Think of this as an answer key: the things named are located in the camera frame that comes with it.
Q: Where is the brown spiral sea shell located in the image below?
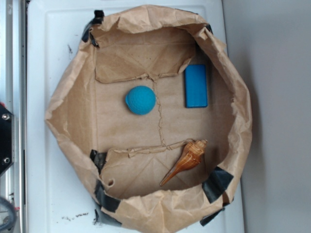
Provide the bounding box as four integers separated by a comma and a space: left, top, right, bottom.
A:
160, 140, 207, 186

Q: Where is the black cable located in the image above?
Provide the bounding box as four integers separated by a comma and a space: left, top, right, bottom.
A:
0, 196, 17, 231

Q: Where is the blue golf ball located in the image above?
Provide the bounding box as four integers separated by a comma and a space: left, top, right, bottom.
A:
125, 86, 156, 115

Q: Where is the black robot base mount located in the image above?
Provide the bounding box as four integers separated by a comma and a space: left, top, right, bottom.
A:
0, 102, 14, 176

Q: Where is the white plastic tray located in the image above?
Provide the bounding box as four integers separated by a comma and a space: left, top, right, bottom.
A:
25, 0, 245, 233

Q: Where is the aluminium frame rail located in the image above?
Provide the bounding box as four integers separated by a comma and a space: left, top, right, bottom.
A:
0, 0, 27, 233

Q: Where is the blue rectangular block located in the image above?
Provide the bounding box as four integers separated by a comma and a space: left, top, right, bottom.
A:
185, 65, 208, 108

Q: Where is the brown paper bag tray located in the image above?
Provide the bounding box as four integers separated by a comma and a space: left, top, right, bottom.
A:
45, 5, 252, 233

